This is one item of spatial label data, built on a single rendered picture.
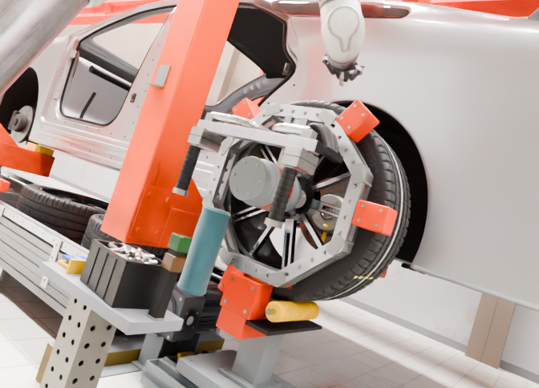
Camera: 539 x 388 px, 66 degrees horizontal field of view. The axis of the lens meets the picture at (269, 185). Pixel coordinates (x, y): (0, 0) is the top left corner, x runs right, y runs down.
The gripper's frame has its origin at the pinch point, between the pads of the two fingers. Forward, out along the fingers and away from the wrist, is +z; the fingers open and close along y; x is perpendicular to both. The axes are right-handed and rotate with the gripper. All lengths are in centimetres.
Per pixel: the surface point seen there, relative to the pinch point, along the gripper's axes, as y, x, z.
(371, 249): 27, -48, -16
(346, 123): 7.8, -17.0, -16.6
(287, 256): 5, -61, -2
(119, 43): -576, 136, 698
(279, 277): 6, -65, -16
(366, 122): 12.7, -15.1, -17.2
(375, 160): 19.2, -23.7, -12.7
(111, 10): -451, 134, 472
